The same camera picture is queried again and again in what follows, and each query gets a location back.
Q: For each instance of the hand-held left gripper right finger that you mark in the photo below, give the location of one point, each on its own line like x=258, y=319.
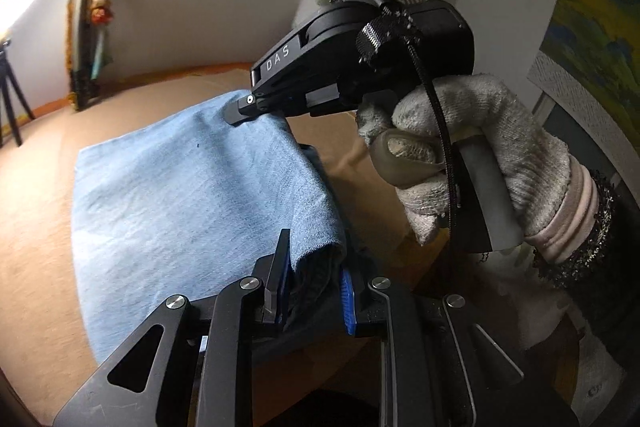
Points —
x=348, y=307

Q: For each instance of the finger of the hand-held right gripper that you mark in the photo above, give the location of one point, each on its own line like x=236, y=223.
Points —
x=242, y=112

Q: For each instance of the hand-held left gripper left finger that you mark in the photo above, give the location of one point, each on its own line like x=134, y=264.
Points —
x=283, y=277

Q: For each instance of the blue denim pants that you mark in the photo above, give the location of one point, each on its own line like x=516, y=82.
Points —
x=175, y=207

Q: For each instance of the person's right forearm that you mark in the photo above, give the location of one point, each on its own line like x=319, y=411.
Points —
x=590, y=237

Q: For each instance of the person's right hand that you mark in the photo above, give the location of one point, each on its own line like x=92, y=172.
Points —
x=510, y=132

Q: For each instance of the floral folded board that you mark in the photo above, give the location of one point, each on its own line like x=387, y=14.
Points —
x=92, y=27

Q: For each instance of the black tripod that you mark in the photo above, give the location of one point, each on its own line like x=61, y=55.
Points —
x=12, y=87

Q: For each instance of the colourful canvas painting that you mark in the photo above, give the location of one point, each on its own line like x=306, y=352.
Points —
x=595, y=32

